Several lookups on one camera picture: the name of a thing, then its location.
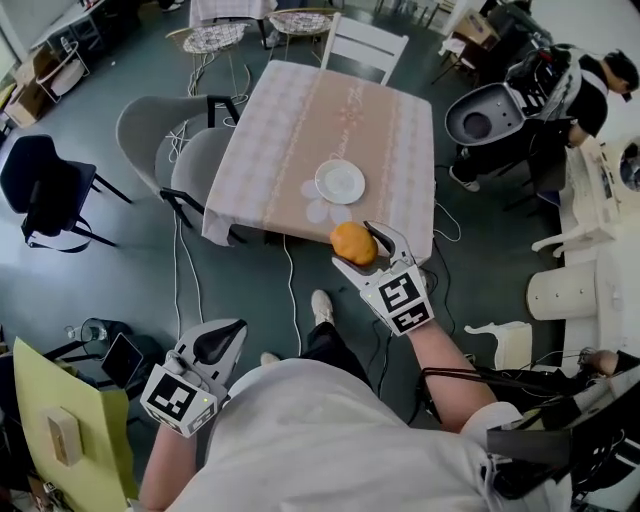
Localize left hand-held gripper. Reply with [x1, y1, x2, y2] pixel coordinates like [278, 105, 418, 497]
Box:
[139, 319, 249, 439]

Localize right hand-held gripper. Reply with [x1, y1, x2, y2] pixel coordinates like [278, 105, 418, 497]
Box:
[331, 220, 435, 338]

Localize orange round bread food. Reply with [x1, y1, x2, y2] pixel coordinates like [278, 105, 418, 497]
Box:
[329, 221, 380, 267]

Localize white round plate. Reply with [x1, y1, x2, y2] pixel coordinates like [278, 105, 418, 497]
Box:
[314, 159, 367, 205]

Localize person's left forearm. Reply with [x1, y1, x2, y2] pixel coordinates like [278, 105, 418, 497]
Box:
[138, 421, 215, 512]

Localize person's right forearm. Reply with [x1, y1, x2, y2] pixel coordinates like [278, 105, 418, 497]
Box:
[405, 319, 500, 432]

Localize dark tablet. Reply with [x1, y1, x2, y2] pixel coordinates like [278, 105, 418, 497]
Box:
[100, 331, 145, 390]

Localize person's black trousers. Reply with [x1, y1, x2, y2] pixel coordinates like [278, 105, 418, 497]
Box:
[298, 321, 374, 392]

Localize person's white shirt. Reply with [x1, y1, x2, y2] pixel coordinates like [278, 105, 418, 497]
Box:
[168, 358, 574, 512]

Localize clear water bottle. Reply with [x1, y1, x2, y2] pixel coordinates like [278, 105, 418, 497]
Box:
[63, 318, 109, 344]

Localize pink patterned tablecloth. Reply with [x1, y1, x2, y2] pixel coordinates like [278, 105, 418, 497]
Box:
[201, 59, 435, 267]

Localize yellow-green board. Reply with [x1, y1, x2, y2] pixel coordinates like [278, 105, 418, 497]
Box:
[11, 336, 140, 502]

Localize white shell with round hole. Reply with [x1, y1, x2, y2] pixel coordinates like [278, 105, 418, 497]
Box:
[444, 82, 527, 148]

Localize small wooden block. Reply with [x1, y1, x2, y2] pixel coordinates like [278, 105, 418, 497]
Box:
[46, 406, 85, 467]

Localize grey shell chair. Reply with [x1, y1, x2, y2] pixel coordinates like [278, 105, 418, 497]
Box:
[115, 94, 242, 202]
[159, 126, 247, 245]

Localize white wooden chair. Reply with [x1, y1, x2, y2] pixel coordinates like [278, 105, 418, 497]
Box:
[319, 11, 410, 87]

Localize black office chair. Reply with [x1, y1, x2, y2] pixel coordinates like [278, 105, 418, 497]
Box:
[0, 133, 134, 254]

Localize checked cloth table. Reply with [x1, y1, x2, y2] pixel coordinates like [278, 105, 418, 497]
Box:
[188, 0, 279, 32]

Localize cardboard box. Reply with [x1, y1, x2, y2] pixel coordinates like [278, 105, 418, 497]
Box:
[3, 48, 57, 128]

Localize white floor cable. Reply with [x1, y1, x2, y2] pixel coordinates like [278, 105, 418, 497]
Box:
[281, 233, 304, 358]
[164, 119, 205, 341]

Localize gold wire mesh chair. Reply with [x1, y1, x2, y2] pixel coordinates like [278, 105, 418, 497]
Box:
[266, 7, 341, 62]
[165, 21, 252, 107]

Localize black strap bag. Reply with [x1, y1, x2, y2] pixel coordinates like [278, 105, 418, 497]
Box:
[418, 348, 640, 503]

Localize white wire rack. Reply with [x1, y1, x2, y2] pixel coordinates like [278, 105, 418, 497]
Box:
[33, 37, 92, 104]

